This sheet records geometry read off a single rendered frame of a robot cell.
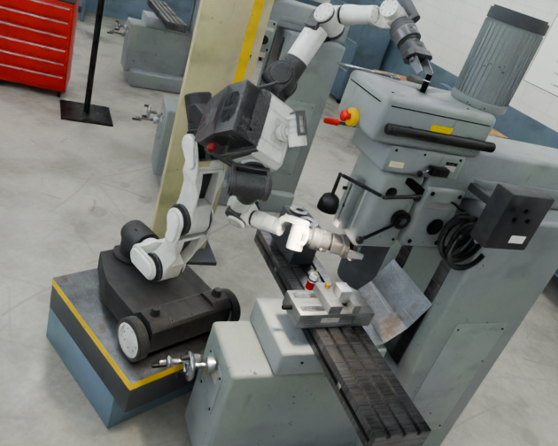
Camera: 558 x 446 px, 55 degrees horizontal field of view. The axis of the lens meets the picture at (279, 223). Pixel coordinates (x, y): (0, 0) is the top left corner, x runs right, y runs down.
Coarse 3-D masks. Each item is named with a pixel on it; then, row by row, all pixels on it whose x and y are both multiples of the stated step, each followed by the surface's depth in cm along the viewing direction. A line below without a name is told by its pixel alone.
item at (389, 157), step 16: (368, 144) 185; (384, 144) 177; (384, 160) 177; (400, 160) 178; (416, 160) 181; (432, 160) 183; (448, 160) 186; (464, 160) 189; (432, 176) 188; (448, 176) 190
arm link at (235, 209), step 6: (234, 198) 201; (228, 204) 212; (234, 204) 205; (240, 204) 201; (252, 204) 202; (228, 210) 210; (234, 210) 209; (240, 210) 206; (246, 210) 207; (228, 216) 216; (234, 216) 212; (234, 222) 215; (240, 222) 212
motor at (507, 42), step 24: (504, 24) 172; (528, 24) 169; (480, 48) 179; (504, 48) 174; (528, 48) 174; (480, 72) 180; (504, 72) 177; (456, 96) 187; (480, 96) 182; (504, 96) 182
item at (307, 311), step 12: (288, 300) 213; (300, 300) 212; (312, 300) 214; (360, 300) 225; (288, 312) 213; (300, 312) 205; (312, 312) 207; (324, 312) 210; (348, 312) 214; (360, 312) 217; (372, 312) 219; (300, 324) 207; (312, 324) 209; (324, 324) 212; (336, 324) 214; (348, 324) 217; (360, 324) 220
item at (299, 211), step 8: (288, 208) 252; (296, 208) 252; (304, 208) 254; (280, 216) 255; (296, 216) 248; (304, 216) 247; (312, 224) 242; (280, 240) 254; (280, 248) 254; (304, 248) 244; (288, 256) 247; (296, 256) 245; (304, 256) 247; (312, 256) 249; (296, 264) 248; (304, 264) 250
